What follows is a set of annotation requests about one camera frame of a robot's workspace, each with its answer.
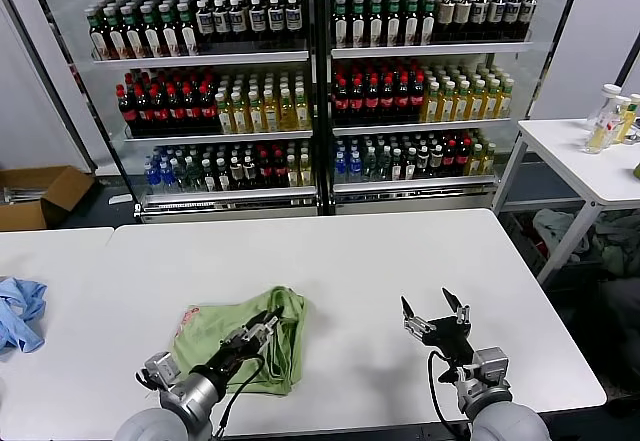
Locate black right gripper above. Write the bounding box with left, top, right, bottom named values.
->
left=399, top=287, right=479, bottom=367

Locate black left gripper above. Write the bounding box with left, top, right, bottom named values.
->
left=188, top=304, right=286, bottom=380

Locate green polo shirt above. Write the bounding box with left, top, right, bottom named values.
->
left=172, top=285, right=309, bottom=397

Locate grey green clothes pile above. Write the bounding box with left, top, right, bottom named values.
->
left=592, top=209, right=640, bottom=276

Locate light grey cloth heap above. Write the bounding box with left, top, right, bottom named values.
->
left=530, top=208, right=592, bottom=265

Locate small cola bottle red cap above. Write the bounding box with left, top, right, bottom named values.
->
left=443, top=140, right=458, bottom=178
left=257, top=153, right=274, bottom=190
left=456, top=139, right=471, bottom=177
left=272, top=152, right=288, bottom=189

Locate dark grey clothing heap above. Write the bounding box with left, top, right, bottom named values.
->
left=574, top=273, right=640, bottom=362

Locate white side table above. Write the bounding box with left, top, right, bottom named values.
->
left=492, top=118, right=640, bottom=287

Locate yellow juice bottle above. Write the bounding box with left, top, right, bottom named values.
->
left=293, top=88, right=312, bottom=131
left=231, top=91, right=250, bottom=135
left=247, top=90, right=265, bottom=134
left=496, top=78, right=514, bottom=119
left=215, top=91, right=235, bottom=135
left=438, top=81, right=456, bottom=122
left=277, top=88, right=296, bottom=132
left=468, top=79, right=485, bottom=120
left=421, top=82, right=441, bottom=123
left=262, top=89, right=280, bottom=133
left=482, top=79, right=500, bottom=120
left=453, top=80, right=471, bottom=121

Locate clear bottle red label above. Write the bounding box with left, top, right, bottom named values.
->
left=583, top=84, right=620, bottom=155

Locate brown cardboard box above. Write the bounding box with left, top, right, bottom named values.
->
left=0, top=165, right=96, bottom=232

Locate light blue crumpled shirt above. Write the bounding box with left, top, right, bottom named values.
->
left=0, top=275, right=49, bottom=355

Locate yellow drink bottle white cap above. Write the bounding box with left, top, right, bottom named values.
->
left=599, top=94, right=631, bottom=150

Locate drinks display cabinet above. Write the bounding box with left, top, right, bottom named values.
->
left=319, top=0, right=541, bottom=217
left=57, top=0, right=324, bottom=225

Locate yellow drink bottle green cap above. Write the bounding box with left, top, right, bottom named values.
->
left=613, top=93, right=640, bottom=145

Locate metal rods bundle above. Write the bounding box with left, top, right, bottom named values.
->
left=0, top=186, right=49, bottom=207

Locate green cap tea bottle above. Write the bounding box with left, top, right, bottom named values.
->
left=175, top=2, right=200, bottom=57
left=104, top=6, right=129, bottom=60
left=349, top=0, right=367, bottom=48
left=157, top=3, right=182, bottom=58
left=419, top=0, right=437, bottom=45
left=87, top=7, right=112, bottom=61
left=384, top=0, right=403, bottom=47
left=122, top=5, right=147, bottom=60
left=332, top=0, right=350, bottom=48
left=367, top=0, right=385, bottom=47
left=402, top=0, right=420, bottom=46
left=140, top=4, right=164, bottom=59

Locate dark bottle beige label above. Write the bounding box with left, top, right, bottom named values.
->
left=469, top=0, right=488, bottom=41
left=485, top=0, right=505, bottom=41
left=518, top=0, right=538, bottom=40
left=435, top=0, right=455, bottom=42
left=452, top=0, right=471, bottom=41
left=502, top=0, right=521, bottom=40

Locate glass cabinet door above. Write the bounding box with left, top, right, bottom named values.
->
left=492, top=0, right=589, bottom=212
left=19, top=0, right=141, bottom=217

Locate dark bottle blue white label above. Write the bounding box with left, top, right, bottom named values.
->
left=194, top=0, right=215, bottom=47
left=229, top=0, right=250, bottom=45
left=265, top=0, right=286, bottom=43
left=212, top=0, right=232, bottom=46
left=247, top=0, right=268, bottom=44
left=283, top=0, right=304, bottom=42

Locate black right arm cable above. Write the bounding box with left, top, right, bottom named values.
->
left=426, top=350, right=474, bottom=430

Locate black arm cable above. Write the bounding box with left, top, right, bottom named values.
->
left=212, top=353, right=267, bottom=440
left=426, top=350, right=474, bottom=430

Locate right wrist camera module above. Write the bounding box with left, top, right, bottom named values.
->
left=469, top=345, right=511, bottom=387

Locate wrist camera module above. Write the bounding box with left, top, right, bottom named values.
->
left=135, top=351, right=182, bottom=392
left=469, top=345, right=511, bottom=387

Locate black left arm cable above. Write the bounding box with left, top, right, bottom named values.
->
left=212, top=353, right=267, bottom=440

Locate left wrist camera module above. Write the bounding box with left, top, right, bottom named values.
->
left=135, top=351, right=182, bottom=392

